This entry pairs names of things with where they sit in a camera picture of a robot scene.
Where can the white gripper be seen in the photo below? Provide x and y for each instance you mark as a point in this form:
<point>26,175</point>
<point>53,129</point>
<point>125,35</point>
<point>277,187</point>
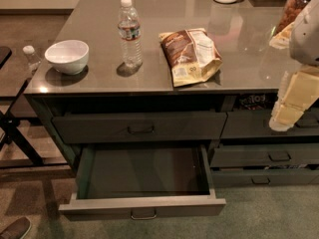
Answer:
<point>306,34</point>

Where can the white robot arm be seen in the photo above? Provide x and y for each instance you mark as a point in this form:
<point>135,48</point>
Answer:
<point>302,39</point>

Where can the dark snack bag in drawer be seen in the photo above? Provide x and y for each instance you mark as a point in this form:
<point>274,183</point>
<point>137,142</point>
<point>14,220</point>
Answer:
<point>255,101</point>

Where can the grey drawer cabinet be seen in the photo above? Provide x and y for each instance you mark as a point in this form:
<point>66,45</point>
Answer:
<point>241,34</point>

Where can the brown snack bag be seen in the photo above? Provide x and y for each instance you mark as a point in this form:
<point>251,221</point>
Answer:
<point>191,55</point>

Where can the jar of nuts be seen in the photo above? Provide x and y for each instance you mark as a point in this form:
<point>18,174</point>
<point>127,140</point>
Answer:
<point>291,10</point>

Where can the clear plastic water bottle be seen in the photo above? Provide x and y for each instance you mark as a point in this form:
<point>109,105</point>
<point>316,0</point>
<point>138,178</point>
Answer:
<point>129,27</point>

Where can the white ceramic bowl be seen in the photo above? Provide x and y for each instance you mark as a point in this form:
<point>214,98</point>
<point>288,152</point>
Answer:
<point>68,57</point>

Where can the small bottle on side table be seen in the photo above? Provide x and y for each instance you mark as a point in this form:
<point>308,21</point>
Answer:
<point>34,61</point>

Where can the dark side table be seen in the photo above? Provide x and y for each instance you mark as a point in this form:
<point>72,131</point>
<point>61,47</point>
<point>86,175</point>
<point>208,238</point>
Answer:
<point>24,141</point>

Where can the brown shoe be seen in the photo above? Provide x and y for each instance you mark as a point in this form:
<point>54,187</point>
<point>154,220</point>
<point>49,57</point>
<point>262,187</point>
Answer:
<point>16,230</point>

